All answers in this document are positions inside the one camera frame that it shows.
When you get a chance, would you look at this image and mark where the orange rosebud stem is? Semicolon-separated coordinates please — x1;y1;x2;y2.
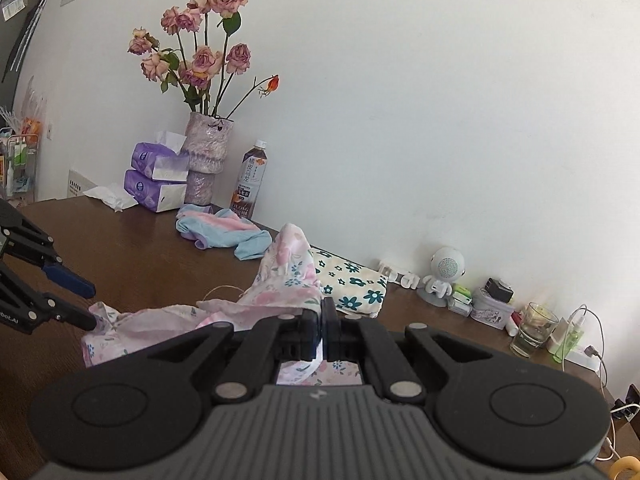
227;74;281;118

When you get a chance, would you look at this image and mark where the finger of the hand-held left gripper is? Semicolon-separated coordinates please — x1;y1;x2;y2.
0;199;96;298
0;260;98;335

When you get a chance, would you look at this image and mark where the clear drinking glass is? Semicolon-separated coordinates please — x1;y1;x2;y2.
510;302;559;358

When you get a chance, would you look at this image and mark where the white charging cable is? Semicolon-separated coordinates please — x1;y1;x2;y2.
560;304;640;461

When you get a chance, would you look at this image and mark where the white robot figure speaker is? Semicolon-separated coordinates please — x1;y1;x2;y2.
419;246;468;308

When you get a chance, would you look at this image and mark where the crumpled white tissue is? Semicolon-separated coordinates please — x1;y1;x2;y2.
82;184;138;212

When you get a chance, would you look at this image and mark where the brown tea bottle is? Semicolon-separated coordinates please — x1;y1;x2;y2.
229;139;269;221

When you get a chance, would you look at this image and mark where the purple textured vase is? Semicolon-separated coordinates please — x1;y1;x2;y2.
182;111;235;207

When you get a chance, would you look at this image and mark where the wire rack with toiletries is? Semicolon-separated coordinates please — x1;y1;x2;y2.
0;132;40;201

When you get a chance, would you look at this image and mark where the white power adapter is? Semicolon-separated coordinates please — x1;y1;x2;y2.
565;350;601;372

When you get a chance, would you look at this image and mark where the open purple tissue pack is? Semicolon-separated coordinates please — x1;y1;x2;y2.
131;131;191;182

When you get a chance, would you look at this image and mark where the dark grey refrigerator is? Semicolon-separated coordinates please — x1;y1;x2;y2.
0;0;55;106

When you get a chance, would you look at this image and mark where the white wall box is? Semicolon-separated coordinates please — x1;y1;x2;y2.
67;169;98;200

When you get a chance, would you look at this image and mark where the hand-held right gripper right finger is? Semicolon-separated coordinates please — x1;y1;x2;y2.
324;299;493;403

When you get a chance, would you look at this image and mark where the grey tin box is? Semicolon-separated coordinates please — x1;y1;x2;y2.
471;287;513;330

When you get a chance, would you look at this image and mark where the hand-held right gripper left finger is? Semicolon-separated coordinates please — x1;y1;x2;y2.
147;310;321;406

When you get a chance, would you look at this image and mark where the green spray bottle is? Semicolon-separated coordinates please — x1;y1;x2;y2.
552;310;585;363

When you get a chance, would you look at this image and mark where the white power strip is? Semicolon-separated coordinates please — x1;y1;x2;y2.
376;259;420;288

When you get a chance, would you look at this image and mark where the folded cream teal-flower cloth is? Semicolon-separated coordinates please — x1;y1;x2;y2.
310;246;390;318

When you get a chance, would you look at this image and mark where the pink floral dress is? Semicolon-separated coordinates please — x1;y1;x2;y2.
81;222;363;386

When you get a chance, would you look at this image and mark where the pastel pink blue garment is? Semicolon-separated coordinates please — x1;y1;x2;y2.
175;203;273;262

